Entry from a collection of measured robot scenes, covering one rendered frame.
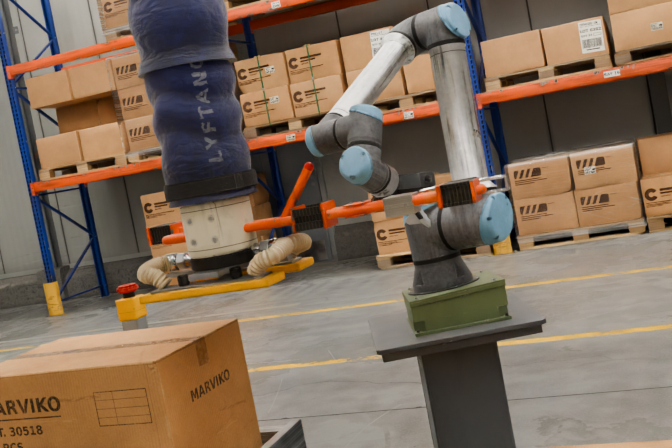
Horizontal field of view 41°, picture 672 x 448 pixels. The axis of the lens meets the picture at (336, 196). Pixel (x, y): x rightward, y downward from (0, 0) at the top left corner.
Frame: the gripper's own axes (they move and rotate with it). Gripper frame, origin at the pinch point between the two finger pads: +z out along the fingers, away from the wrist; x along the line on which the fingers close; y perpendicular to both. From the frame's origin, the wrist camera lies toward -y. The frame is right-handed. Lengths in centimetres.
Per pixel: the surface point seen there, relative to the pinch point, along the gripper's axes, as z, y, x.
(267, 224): -59, 14, 20
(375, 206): -53, -12, 23
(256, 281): -64, 15, 35
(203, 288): -67, 28, 33
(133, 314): -19, 99, 10
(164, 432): -62, 46, 62
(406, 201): -52, -19, 24
